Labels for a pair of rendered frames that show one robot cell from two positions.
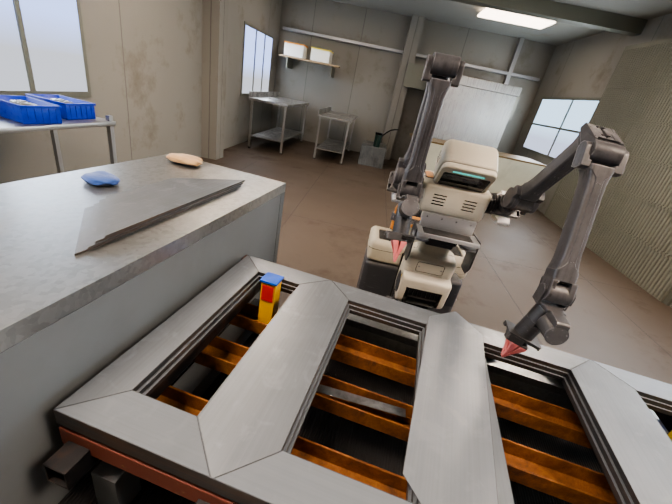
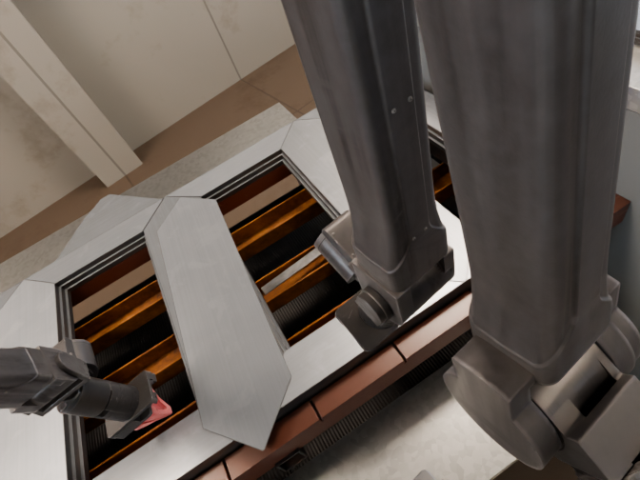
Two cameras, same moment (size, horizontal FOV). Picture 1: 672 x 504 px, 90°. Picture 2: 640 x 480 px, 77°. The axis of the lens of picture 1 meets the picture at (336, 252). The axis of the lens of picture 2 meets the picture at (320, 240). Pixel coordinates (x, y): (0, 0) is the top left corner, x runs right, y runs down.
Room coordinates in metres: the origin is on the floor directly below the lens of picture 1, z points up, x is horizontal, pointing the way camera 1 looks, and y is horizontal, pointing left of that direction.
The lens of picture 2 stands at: (1.32, -0.33, 1.54)
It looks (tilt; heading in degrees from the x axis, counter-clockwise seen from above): 48 degrees down; 159
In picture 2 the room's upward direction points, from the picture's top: 25 degrees counter-clockwise
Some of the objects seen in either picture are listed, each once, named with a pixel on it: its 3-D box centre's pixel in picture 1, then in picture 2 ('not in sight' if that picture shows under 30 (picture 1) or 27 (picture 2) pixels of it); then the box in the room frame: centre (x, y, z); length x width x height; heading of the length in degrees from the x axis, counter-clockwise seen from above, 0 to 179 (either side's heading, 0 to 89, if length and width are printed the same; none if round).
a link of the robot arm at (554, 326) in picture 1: (554, 314); (61, 370); (0.79, -0.61, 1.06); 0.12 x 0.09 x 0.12; 177
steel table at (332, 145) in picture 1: (336, 133); not in sight; (8.26, 0.55, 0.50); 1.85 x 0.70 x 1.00; 178
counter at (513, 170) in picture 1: (466, 169); not in sight; (7.22, -2.30, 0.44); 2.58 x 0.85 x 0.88; 88
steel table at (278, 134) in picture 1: (280, 120); not in sight; (8.16, 1.87, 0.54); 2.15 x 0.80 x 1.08; 178
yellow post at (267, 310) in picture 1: (269, 305); not in sight; (0.94, 0.19, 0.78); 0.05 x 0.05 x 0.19; 80
